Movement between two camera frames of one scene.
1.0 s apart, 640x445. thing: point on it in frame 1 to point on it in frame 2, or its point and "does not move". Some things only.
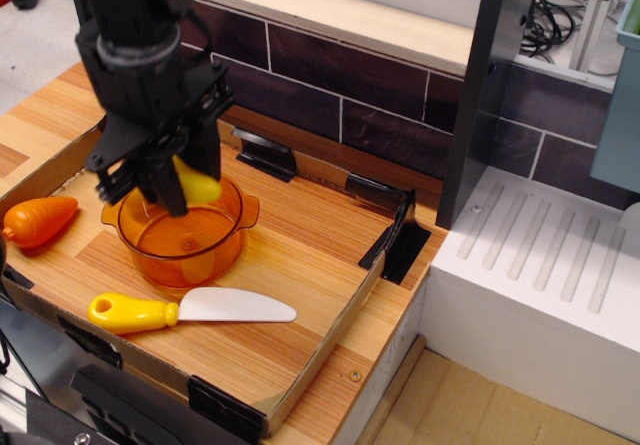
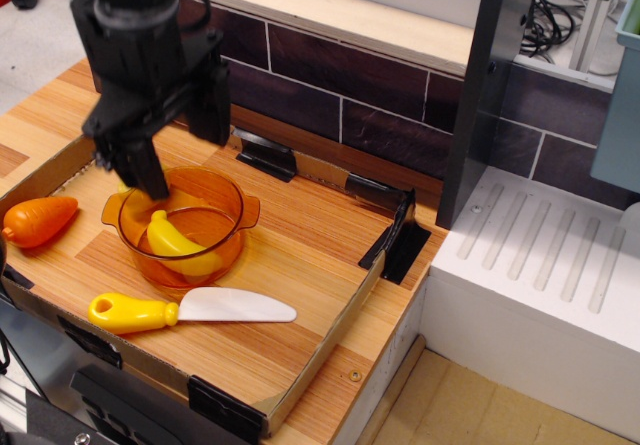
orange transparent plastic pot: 178,249 does not move
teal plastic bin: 617,154 does not move
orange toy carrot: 33,219 does not move
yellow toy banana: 196,188 to 170,246
